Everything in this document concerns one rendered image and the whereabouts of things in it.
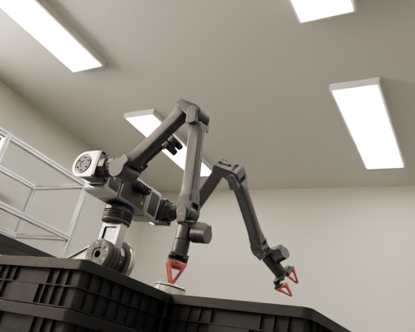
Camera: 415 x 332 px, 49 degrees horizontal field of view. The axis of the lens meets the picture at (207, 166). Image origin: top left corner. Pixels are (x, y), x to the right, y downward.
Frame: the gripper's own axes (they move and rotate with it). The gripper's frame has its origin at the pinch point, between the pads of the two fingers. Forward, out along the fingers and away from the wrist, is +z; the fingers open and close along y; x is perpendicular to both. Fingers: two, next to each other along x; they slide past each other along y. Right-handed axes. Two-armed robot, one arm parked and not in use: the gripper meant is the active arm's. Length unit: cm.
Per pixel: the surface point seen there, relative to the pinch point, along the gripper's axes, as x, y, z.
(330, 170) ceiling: -136, 230, -173
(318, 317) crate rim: -30, -55, 7
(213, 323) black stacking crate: -10.1, -41.5, 12.7
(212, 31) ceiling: 10, 84, -174
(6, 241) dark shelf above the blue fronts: 109, 174, -23
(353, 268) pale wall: -176, 246, -89
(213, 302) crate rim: -8.9, -40.9, 7.9
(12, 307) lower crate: 37, -38, 20
